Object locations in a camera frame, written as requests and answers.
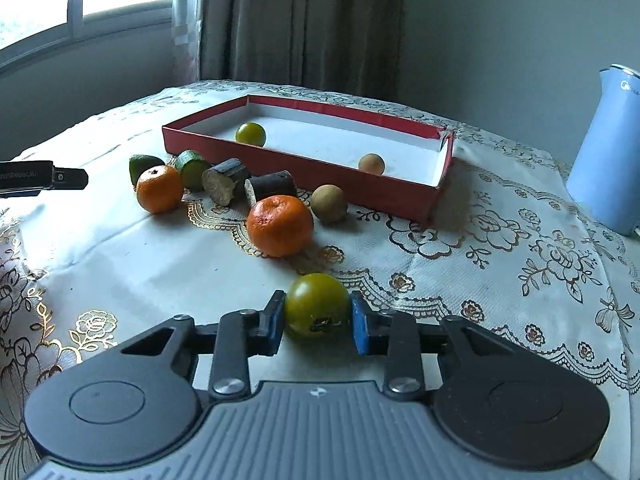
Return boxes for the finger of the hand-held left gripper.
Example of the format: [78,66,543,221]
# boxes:
[51,168,89,192]

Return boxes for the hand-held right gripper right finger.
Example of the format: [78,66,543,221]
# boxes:
[350,291,502,403]

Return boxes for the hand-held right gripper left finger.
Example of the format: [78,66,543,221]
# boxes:
[119,290,287,402]

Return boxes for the green round fruit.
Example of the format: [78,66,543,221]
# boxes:
[235,122,267,148]
[283,273,352,338]

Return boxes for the green cucumber piece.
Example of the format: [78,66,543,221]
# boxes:
[128,154,166,192]
[174,149,213,192]

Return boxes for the small orange mandarin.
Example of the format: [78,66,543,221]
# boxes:
[135,164,185,214]

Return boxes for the large orange mandarin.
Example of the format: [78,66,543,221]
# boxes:
[246,195,315,259]

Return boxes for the red shallow cardboard box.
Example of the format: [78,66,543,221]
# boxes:
[161,93,456,227]

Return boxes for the white floral tablecloth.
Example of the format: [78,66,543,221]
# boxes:
[0,79,640,480]

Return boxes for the small tan potato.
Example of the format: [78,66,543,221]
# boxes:
[310,184,346,224]

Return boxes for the brown longan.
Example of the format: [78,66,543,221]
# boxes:
[358,153,386,176]

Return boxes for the sheer white curtain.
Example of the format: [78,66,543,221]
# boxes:
[169,0,207,88]

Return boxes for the brown curtain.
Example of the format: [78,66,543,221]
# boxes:
[199,0,409,99]

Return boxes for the light blue electric kettle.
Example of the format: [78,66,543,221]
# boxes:
[566,64,640,236]

